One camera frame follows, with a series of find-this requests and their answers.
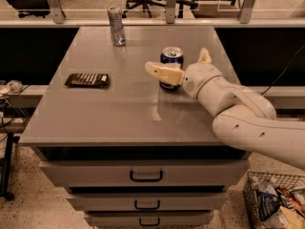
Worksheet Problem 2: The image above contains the black cable right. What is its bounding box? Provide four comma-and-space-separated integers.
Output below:
260, 44, 305, 96

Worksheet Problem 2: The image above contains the middle drawer with black handle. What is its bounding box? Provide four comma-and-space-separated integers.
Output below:
67, 193, 227, 212

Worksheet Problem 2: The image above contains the blue chip bag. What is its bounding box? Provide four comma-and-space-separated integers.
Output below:
256, 191, 281, 220

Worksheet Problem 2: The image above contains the crumpled plastic wrap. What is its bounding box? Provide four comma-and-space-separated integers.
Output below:
7, 80, 23, 94

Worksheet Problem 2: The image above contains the silver slim can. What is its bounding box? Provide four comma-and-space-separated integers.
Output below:
108, 6, 126, 47

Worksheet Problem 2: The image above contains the black stand left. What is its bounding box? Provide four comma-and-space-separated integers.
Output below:
0, 132, 20, 201

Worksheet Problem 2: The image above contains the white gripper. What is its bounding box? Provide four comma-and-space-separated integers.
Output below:
145, 48, 222, 99

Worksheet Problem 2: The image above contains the blue pepsi can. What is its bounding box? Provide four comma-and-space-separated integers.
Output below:
159, 47, 184, 92

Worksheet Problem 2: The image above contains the bottom drawer with black handle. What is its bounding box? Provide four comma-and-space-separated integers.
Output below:
85, 211, 214, 227

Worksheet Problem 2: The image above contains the top drawer with black handle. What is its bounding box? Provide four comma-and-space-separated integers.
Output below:
39, 159, 250, 187

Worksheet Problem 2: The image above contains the grey drawer cabinet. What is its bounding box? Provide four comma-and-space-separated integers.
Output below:
18, 25, 268, 229

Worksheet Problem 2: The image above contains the black office chair centre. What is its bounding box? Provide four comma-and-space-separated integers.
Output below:
122, 0, 167, 18

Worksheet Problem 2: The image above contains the dark snack bar packet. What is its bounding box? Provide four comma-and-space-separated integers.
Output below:
65, 73, 110, 89

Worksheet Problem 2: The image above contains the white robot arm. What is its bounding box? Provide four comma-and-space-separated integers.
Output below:
145, 48, 305, 170

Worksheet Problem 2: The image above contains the wire basket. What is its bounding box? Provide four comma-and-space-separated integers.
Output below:
243, 172, 305, 229

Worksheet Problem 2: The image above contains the yellow snack bag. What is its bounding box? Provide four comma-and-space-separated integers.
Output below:
280, 207, 305, 229

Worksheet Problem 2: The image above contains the red snack bag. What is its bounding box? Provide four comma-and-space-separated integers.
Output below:
275, 186, 303, 216

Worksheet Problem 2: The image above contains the drawer with black handle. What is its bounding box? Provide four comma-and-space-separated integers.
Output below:
67, 193, 227, 212
85, 211, 214, 227
39, 159, 250, 187

